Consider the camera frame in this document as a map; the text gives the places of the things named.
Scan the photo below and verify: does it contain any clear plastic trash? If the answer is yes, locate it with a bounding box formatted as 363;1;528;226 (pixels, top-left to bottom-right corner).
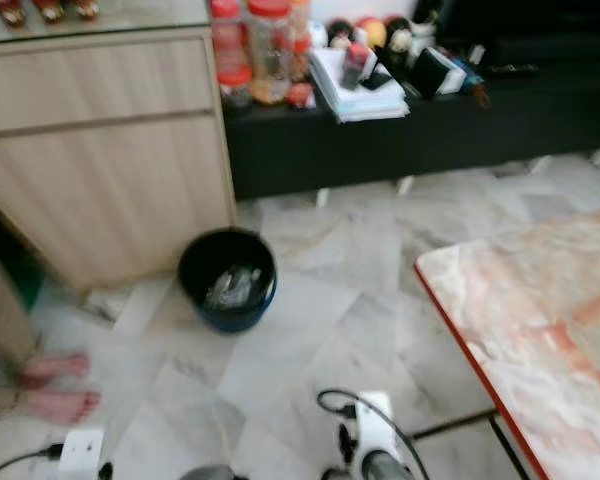
204;264;264;310

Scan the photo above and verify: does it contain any black round rubbish bin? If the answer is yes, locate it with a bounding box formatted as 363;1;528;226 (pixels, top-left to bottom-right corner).
177;227;279;335

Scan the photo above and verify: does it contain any bare person foot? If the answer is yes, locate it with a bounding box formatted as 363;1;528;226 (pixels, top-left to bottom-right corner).
20;388;102;425
19;351;92;390

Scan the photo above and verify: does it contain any person leg in tan trousers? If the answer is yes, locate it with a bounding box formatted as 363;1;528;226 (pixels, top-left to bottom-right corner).
0;254;43;416

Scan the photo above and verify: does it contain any orange marble top table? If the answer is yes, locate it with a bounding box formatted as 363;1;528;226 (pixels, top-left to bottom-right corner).
400;204;600;480

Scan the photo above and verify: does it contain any green bag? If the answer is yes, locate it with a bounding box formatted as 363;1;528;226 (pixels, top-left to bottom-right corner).
0;214;43;307

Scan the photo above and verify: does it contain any black low cabinet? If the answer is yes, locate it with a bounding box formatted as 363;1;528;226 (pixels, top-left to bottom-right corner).
224;0;600;202

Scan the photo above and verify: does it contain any light wooden cabinet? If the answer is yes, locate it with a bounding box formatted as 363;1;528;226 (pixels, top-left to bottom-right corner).
0;0;238;293

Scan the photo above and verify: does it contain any stack of white papers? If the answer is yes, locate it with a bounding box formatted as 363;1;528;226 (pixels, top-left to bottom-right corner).
306;45;411;123

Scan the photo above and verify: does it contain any black and white box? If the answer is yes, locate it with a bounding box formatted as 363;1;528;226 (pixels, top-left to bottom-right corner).
407;44;469;99

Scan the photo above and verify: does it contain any wide clear jar red lid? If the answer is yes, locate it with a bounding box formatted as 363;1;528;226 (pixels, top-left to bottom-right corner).
245;0;296;106

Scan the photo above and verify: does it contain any yellow round doll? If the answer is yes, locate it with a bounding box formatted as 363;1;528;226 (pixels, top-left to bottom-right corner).
356;16;388;50

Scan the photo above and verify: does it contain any slim clear jar red lid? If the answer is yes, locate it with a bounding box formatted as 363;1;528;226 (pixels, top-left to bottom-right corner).
210;0;251;108

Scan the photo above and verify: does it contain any small brown figurine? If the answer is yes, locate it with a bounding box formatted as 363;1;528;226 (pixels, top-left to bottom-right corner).
69;0;103;22
0;0;32;28
34;0;68;25

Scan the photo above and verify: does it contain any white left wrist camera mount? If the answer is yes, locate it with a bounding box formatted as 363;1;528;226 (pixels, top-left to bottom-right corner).
57;427;105;480

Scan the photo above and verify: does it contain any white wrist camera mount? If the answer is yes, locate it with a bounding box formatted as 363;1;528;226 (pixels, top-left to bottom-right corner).
351;391;402;472
57;427;105;480

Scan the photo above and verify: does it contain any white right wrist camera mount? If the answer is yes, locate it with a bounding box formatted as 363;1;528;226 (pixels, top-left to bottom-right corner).
351;391;402;472

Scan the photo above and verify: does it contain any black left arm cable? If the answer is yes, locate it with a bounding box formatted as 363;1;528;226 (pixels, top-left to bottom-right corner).
0;444;64;480

